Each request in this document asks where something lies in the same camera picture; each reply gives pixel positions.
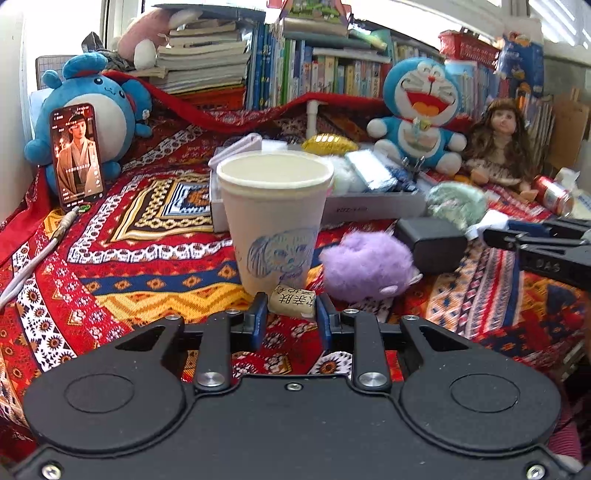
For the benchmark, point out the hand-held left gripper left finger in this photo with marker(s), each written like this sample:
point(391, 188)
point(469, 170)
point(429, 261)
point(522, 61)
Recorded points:
point(258, 319)

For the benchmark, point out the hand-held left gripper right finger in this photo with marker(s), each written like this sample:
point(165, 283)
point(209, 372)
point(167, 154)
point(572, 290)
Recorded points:
point(324, 319)

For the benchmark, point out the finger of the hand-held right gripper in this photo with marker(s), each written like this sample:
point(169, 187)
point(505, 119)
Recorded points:
point(526, 225)
point(501, 237)

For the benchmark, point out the small paper-wrapped snack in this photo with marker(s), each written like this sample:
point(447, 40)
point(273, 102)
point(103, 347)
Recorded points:
point(293, 302)

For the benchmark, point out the green striped plush toy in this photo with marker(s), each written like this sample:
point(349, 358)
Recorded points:
point(455, 203)

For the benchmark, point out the white cardboard box tray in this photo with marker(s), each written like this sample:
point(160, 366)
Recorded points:
point(369, 207)

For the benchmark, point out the gold foil ball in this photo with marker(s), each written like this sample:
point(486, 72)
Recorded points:
point(328, 143)

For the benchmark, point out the red drink can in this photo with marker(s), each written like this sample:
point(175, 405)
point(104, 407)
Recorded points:
point(551, 194)

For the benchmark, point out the white tissue pack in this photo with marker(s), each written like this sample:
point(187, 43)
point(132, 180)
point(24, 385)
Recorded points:
point(577, 198)

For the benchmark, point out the black charger adapter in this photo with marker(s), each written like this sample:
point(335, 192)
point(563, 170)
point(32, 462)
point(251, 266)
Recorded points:
point(434, 244)

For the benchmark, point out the purple fluffy toy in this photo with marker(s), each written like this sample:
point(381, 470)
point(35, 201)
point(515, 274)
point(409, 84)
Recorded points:
point(364, 263)

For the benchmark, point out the white paper cup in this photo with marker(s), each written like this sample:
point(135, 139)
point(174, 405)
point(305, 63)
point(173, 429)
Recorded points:
point(272, 221)

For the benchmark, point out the row of thin booklets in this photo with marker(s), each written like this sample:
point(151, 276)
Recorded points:
point(538, 120)

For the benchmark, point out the long-haired doll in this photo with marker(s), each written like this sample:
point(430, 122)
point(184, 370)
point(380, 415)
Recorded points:
point(501, 122)

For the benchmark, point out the black binder clip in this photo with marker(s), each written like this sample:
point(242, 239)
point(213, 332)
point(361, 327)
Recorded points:
point(418, 168)

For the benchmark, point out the brown cardboard sheet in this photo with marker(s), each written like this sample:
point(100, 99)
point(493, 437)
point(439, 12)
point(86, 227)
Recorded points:
point(568, 124)

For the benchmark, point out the red patterned blanket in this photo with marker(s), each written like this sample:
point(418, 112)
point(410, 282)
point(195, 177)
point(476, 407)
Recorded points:
point(138, 258)

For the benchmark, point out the white fluffy ball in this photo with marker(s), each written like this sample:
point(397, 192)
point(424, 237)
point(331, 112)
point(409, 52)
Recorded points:
point(344, 177)

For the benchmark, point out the blue printed box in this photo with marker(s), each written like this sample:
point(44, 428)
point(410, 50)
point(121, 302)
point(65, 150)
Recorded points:
point(521, 64)

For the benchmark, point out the blue cat plush toy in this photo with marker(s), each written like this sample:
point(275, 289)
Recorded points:
point(406, 78)

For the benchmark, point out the red plastic basket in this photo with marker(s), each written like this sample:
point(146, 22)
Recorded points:
point(466, 46)

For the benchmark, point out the white plastic pipe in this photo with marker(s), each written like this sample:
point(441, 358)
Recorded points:
point(312, 120)

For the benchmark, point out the red scarf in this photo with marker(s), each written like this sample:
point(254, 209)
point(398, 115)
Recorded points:
point(184, 110)

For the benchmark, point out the row of upright books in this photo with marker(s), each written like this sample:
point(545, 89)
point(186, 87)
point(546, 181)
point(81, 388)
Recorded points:
point(323, 76)

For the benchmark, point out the smartphone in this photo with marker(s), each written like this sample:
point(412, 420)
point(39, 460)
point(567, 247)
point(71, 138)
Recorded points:
point(76, 152)

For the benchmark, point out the flat stacked books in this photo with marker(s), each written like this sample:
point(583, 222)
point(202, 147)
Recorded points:
point(323, 44)

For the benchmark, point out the round blue plush toy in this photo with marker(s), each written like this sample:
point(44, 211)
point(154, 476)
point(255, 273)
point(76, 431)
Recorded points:
point(111, 101)

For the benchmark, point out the stack of worn books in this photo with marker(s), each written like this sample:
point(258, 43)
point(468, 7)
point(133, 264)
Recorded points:
point(203, 60)

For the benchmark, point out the triangular toy house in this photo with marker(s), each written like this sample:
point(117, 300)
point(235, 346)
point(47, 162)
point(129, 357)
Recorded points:
point(314, 9)

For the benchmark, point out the pink plush toy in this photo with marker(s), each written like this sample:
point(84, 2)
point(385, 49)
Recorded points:
point(138, 37)

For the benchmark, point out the grey grid board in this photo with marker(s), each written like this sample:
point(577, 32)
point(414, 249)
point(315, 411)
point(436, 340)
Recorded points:
point(46, 69)

